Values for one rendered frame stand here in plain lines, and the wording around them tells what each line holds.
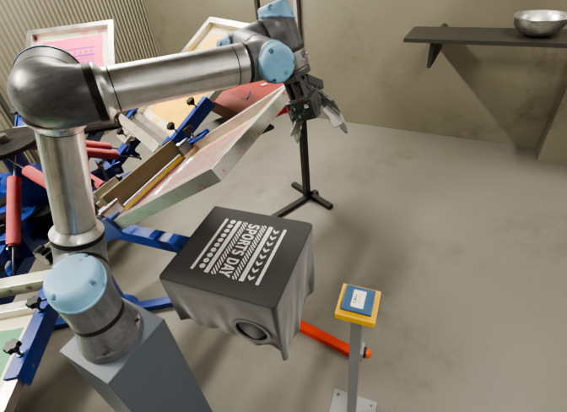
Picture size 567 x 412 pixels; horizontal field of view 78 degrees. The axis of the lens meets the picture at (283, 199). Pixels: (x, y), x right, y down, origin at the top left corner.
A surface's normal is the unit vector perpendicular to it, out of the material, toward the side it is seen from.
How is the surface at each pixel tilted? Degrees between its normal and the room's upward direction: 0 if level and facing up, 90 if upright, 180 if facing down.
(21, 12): 90
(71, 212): 89
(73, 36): 32
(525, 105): 90
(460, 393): 0
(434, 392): 0
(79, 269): 8
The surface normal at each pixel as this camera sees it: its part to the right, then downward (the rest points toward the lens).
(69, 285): -0.03, -0.71
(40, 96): -0.10, 0.29
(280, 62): 0.46, 0.51
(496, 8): -0.47, 0.57
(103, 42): 0.01, -0.35
